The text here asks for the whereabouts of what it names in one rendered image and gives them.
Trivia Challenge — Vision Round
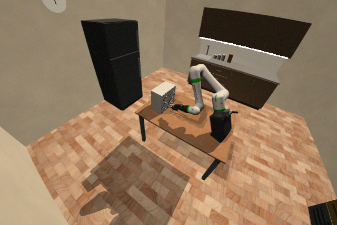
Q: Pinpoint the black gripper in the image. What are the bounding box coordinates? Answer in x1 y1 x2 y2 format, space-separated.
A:
168 104 184 111

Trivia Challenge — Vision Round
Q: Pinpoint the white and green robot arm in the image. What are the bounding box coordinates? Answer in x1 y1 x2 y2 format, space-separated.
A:
183 64 238 118

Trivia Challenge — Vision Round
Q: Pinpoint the grey small chest of drawers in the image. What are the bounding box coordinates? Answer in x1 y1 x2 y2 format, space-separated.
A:
151 81 176 114

